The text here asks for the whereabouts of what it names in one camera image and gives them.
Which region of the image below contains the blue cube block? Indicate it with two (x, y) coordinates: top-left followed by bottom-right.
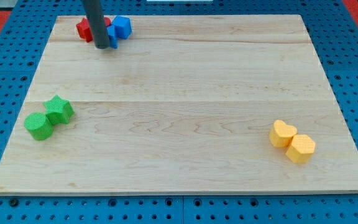
(111, 16), (132, 39)

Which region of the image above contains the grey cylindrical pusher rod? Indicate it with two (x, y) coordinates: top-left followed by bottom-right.
(81, 0), (109, 49)

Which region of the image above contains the yellow hexagon block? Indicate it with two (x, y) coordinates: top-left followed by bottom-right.
(285, 134), (316, 164)

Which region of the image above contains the green star block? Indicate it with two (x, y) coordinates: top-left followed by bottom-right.
(43, 95), (75, 125)

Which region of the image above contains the red circle block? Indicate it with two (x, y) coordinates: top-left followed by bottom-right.
(104, 17), (111, 27)

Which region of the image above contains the green cylinder block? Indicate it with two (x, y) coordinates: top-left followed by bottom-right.
(24, 112), (53, 141)

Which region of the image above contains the blue crescent block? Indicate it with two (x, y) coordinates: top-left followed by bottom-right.
(107, 26), (118, 49)

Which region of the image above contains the red star block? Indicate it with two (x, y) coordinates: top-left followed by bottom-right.
(76, 18), (93, 42)

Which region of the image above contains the yellow heart block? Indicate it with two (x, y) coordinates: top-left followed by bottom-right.
(268, 119), (298, 148)

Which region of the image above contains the light wooden board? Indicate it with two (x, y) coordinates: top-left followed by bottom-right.
(0, 14), (358, 196)

